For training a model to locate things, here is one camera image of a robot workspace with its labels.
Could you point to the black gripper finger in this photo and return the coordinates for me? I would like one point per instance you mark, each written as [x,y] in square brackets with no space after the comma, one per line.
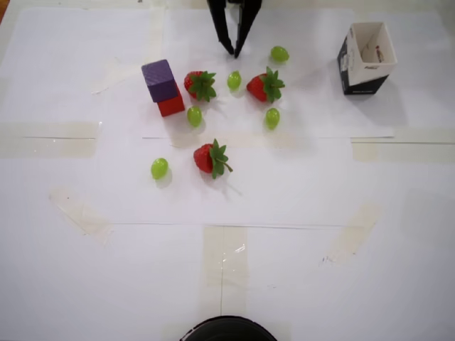
[249,21]
[221,25]

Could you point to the white and black cardboard box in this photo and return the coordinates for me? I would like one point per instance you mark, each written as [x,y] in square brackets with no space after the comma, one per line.
[359,85]

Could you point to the red cube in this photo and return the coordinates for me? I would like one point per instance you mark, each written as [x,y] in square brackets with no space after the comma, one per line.
[172,106]

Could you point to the purple cube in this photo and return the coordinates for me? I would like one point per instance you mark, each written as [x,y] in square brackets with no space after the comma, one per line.
[160,80]

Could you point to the beige masking tape strip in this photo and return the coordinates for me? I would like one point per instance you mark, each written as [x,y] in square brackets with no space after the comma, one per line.
[352,231]
[366,151]
[213,263]

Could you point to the red plastic strawberry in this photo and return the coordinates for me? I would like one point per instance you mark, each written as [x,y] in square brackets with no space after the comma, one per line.
[204,160]
[259,87]
[193,83]

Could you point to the black round stand base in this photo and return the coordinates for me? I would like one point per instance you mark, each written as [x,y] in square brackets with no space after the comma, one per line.
[227,330]

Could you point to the green plastic grape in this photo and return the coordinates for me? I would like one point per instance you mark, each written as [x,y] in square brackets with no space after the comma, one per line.
[272,118]
[159,168]
[234,80]
[279,54]
[194,116]

